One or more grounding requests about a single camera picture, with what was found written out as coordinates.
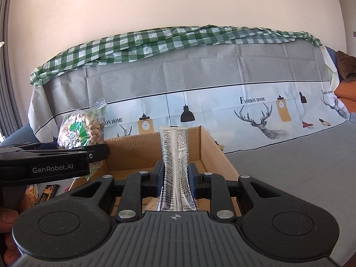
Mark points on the orange cushion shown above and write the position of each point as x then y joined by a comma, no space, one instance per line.
347,93

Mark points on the brown cloth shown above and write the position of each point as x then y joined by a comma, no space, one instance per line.
347,66

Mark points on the silver stick packet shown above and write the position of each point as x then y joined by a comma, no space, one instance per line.
175,158

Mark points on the cardboard box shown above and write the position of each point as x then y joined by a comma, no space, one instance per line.
205,150

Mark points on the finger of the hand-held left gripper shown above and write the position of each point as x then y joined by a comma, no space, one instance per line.
97,152

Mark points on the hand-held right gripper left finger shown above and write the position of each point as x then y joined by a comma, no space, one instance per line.
159,179

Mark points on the clear bag of nuts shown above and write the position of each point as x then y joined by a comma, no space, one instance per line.
80,128

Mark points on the person's left hand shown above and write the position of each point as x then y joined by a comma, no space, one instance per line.
7,222

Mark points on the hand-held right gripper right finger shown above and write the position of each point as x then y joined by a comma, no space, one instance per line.
194,179

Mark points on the green checked cloth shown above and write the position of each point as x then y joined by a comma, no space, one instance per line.
139,44

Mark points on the dark brown snack bar packet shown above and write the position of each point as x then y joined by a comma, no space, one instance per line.
48,194

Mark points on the blue sofa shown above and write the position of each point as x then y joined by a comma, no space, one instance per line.
19,135

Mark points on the grey curtain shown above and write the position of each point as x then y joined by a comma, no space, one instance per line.
8,75

